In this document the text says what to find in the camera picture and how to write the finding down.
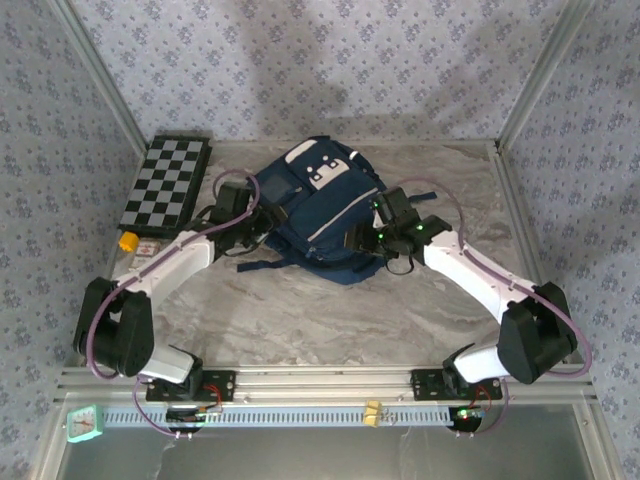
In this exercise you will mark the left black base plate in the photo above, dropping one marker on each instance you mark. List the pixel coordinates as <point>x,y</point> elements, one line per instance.
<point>225,385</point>

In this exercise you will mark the navy blue backpack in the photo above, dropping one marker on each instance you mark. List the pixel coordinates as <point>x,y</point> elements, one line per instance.
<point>330,200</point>

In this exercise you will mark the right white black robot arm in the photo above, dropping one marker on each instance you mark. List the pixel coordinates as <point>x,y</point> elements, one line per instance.
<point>465,275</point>

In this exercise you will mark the small yellow block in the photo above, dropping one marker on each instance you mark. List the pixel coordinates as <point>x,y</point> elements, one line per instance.
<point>128,241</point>

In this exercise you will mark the left aluminium frame post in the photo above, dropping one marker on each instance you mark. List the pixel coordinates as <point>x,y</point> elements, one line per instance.
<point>102,75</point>

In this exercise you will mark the red white card box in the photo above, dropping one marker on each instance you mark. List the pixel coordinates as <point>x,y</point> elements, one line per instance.
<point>146,250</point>

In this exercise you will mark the mint green alarm clock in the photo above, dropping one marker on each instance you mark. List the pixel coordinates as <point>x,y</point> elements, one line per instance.
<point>85,424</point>

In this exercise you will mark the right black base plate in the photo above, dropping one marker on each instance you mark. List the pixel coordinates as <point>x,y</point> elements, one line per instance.
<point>425,385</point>

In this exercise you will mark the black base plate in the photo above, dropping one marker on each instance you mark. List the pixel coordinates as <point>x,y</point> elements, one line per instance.
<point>425,385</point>
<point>225,385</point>

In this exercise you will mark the right aluminium frame post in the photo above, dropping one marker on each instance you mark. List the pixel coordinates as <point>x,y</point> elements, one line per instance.
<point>542,75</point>

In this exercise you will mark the yellow binder clip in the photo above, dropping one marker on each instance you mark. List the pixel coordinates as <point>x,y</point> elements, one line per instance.
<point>373,412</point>

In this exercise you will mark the aluminium frame post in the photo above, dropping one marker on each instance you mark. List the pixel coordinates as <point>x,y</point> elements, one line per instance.
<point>542,75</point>
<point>102,75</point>

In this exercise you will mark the right small circuit board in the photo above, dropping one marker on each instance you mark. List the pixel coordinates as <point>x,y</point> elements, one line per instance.
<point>467,414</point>

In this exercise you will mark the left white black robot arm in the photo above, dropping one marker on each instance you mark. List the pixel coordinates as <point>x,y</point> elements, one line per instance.
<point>170,270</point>

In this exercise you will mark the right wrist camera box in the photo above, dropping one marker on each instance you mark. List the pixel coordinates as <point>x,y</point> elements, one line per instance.
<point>379,214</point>

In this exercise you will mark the black grey chessboard box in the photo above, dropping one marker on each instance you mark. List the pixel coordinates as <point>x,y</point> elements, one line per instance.
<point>160,185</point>

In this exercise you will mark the right aluminium side rail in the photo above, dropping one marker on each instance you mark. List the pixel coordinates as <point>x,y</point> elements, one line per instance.
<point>520,210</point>

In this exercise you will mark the small circuit board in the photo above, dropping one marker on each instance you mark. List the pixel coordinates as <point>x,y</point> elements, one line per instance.
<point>467,414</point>
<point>200,412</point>

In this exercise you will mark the aluminium front rail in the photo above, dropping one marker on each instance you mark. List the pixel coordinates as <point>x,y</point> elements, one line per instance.
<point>325,382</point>

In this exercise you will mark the left small circuit board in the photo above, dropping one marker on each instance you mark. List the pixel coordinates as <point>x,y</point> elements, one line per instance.
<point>200,412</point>

